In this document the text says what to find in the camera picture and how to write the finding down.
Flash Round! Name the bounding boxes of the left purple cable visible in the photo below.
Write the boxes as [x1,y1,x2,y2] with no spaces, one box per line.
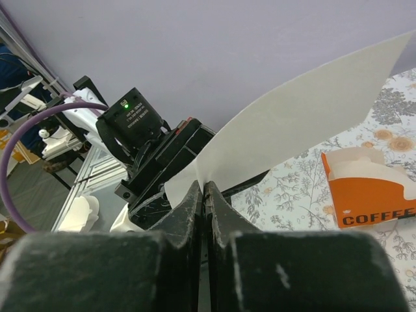
[0,6,110,233]

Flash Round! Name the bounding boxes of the floral tablecloth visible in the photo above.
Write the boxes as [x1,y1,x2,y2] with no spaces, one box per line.
[224,66,416,312]

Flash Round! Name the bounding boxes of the white paper coffee filter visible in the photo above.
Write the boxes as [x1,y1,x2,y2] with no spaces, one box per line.
[164,32,412,207]

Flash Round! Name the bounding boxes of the orange coffee filter box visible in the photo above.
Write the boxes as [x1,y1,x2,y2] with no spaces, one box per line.
[321,147,415,229]

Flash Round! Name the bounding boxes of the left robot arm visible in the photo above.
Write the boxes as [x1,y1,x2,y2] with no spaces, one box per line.
[63,88,215,229]

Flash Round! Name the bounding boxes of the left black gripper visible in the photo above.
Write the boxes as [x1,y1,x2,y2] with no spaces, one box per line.
[115,118,215,230]

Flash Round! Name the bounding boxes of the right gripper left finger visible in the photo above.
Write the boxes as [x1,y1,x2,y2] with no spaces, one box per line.
[1,182,202,311]

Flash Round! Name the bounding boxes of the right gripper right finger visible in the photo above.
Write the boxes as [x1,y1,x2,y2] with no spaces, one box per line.
[204,182,410,311]

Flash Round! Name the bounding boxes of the aluminium frame rail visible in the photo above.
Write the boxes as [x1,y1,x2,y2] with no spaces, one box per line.
[1,8,127,231]

